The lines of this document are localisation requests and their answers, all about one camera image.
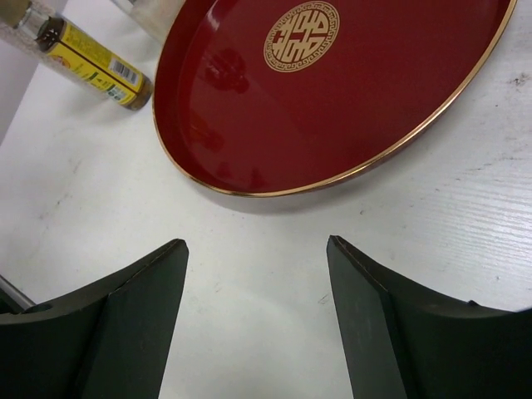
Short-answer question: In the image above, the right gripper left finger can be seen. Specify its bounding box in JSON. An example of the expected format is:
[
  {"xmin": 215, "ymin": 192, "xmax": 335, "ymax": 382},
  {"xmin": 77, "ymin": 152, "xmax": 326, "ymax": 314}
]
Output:
[{"xmin": 1, "ymin": 239, "xmax": 189, "ymax": 398}]

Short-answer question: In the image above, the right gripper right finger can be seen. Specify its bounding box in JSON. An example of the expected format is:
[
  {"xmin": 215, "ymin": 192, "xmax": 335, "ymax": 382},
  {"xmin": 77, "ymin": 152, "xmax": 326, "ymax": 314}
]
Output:
[{"xmin": 327, "ymin": 236, "xmax": 531, "ymax": 398}]

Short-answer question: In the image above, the small yellow label bottle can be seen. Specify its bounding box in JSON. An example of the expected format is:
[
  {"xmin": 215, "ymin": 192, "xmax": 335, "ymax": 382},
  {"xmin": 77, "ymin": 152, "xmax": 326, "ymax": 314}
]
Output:
[{"xmin": 36, "ymin": 17, "xmax": 153, "ymax": 111}]

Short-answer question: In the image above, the white jar black pump lid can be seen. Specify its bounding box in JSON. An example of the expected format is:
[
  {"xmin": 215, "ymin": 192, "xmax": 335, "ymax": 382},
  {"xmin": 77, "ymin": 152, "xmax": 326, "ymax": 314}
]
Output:
[{"xmin": 112, "ymin": 0, "xmax": 185, "ymax": 44}]

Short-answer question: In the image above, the round red lacquer tray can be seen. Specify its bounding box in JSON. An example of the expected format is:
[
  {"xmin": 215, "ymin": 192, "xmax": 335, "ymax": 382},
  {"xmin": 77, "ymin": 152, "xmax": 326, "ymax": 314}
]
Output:
[{"xmin": 153, "ymin": 1, "xmax": 515, "ymax": 198}]

